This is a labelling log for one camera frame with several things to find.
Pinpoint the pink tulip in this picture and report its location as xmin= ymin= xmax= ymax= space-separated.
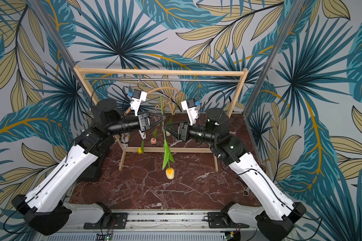
xmin=150 ymin=127 xmax=158 ymax=145

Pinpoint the curved wooden clip hanger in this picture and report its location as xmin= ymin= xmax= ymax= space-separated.
xmin=133 ymin=78 xmax=183 ymax=115

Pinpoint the orange cream tulip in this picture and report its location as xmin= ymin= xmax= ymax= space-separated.
xmin=159 ymin=95 xmax=176 ymax=180

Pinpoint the yellow tulip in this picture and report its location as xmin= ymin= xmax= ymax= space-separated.
xmin=137 ymin=140 xmax=144 ymax=154

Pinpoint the cream white tulip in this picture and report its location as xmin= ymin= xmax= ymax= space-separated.
xmin=166 ymin=117 xmax=173 ymax=137

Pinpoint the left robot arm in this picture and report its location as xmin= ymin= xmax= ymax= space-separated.
xmin=12 ymin=98 xmax=166 ymax=236

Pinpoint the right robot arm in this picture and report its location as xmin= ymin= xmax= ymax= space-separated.
xmin=165 ymin=108 xmax=306 ymax=241

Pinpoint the wooden clothes rack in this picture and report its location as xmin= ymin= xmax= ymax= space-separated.
xmin=73 ymin=65 xmax=248 ymax=171

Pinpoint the silver wrench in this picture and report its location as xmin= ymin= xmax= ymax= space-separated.
xmin=242 ymin=188 xmax=250 ymax=196

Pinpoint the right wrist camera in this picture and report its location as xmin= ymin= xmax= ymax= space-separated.
xmin=181 ymin=98 xmax=200 ymax=126

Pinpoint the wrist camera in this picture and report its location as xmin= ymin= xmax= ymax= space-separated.
xmin=128 ymin=89 xmax=147 ymax=116
xmin=181 ymin=98 xmax=200 ymax=126

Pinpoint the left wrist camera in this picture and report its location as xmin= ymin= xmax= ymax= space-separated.
xmin=128 ymin=89 xmax=147 ymax=116

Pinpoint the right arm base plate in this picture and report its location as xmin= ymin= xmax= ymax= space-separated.
xmin=206 ymin=211 xmax=249 ymax=229

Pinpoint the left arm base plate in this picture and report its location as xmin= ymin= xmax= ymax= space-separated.
xmin=83 ymin=212 xmax=128 ymax=230

